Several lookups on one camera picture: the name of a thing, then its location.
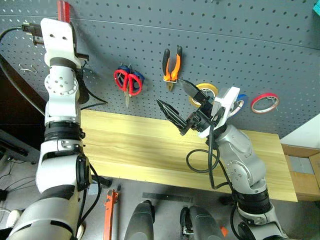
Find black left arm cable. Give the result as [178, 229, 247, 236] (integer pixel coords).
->
[0, 22, 112, 236]

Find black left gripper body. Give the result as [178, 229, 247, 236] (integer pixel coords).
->
[70, 22, 90, 68]

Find grey metal pegboard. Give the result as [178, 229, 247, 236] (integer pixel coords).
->
[0, 0, 320, 138]

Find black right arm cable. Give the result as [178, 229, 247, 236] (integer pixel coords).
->
[186, 117, 242, 238]

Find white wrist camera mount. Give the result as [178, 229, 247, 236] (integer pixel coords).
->
[197, 86, 241, 139]
[39, 17, 82, 69]

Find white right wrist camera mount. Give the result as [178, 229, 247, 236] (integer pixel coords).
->
[197, 86, 241, 139]

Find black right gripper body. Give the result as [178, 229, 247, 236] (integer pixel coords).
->
[186, 96, 219, 133]

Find blue handled scissors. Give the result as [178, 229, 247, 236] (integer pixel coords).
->
[118, 64, 146, 92]

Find red plastic object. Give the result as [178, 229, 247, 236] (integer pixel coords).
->
[56, 0, 73, 24]

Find blue tape roll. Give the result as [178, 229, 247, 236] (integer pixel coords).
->
[231, 93, 249, 117]

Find orange pipe wrench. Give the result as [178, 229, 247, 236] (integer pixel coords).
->
[103, 188, 120, 240]

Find black ruler strip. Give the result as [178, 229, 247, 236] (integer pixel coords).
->
[141, 191, 195, 204]

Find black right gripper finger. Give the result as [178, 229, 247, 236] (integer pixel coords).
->
[156, 98, 192, 137]
[178, 78, 214, 109]

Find orange and black pliers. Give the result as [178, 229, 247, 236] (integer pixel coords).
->
[162, 45, 183, 92]

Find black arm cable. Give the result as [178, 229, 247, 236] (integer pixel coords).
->
[0, 22, 112, 236]
[186, 117, 242, 238]

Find dark grey rounded shape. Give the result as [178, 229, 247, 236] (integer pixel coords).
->
[124, 199, 156, 240]
[180, 205, 225, 240]

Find yellow tape roll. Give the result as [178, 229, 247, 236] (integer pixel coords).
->
[188, 83, 219, 107]

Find red handled scissors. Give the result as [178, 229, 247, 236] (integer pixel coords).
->
[113, 69, 144, 109]

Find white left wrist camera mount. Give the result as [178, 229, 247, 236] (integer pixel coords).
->
[39, 17, 82, 69]

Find red tape roll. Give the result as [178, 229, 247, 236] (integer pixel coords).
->
[250, 92, 280, 115]

